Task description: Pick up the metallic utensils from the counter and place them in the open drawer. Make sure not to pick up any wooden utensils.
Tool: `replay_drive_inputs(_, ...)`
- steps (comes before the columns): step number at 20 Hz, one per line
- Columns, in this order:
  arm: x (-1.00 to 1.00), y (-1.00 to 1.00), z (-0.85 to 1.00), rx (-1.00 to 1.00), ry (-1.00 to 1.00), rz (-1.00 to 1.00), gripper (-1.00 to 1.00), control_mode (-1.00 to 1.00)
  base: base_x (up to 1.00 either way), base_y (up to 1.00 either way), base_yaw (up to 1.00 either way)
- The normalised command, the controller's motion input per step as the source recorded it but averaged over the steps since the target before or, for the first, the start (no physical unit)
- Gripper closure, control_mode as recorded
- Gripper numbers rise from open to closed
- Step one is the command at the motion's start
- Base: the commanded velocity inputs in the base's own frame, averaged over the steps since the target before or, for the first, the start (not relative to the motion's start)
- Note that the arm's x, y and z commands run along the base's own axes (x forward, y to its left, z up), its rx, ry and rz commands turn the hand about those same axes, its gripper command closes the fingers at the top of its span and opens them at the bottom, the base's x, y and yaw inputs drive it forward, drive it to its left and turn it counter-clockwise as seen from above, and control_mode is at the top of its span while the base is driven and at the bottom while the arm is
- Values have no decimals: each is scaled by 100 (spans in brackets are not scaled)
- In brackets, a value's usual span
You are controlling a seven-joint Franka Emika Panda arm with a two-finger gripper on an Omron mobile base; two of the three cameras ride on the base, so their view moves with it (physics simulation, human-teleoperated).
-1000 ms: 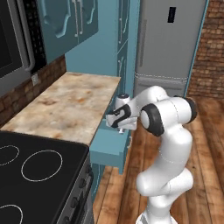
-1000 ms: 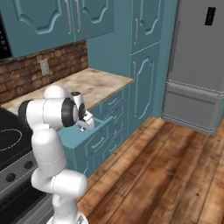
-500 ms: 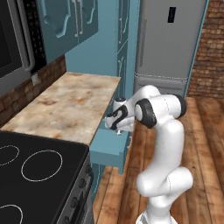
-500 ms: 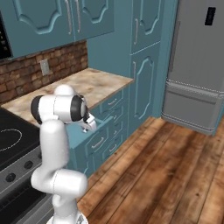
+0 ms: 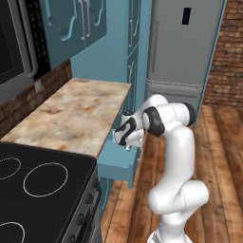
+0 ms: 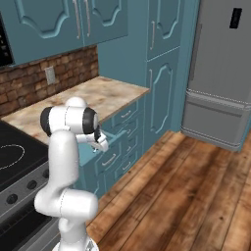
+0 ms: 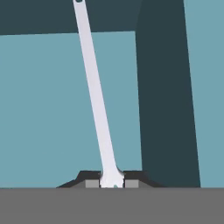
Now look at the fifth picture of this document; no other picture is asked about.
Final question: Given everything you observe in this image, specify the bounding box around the teal open drawer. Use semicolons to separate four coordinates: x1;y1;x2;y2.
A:
96;127;142;190

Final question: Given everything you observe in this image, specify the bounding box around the teal base cupboard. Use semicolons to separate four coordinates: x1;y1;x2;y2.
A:
98;177;116;220

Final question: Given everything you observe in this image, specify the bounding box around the silver cupboard door handle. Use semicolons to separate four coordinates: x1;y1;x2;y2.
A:
85;0;91;39
80;0;85;41

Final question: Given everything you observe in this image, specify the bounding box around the black stove with hob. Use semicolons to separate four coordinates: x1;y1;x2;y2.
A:
0;141;104;243

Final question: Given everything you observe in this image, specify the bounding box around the grey fridge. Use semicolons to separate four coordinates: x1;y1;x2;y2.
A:
144;0;228;119

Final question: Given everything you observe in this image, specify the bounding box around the teal wall cupboard door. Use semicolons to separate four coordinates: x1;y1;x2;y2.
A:
40;0;86;69
83;0;108;49

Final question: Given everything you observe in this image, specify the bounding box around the grey microwave handle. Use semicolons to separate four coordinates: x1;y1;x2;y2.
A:
7;0;39;79

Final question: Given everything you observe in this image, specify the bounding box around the white wall socket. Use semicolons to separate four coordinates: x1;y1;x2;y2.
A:
33;79;44;94

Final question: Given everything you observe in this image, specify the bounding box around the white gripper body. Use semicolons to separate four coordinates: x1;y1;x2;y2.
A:
125;127;145;149

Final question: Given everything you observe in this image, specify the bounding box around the teal tall cupboard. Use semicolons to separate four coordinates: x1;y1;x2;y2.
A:
69;0;154;112

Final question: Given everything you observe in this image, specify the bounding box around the black and grey microwave oven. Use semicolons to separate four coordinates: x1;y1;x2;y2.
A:
0;0;52;106

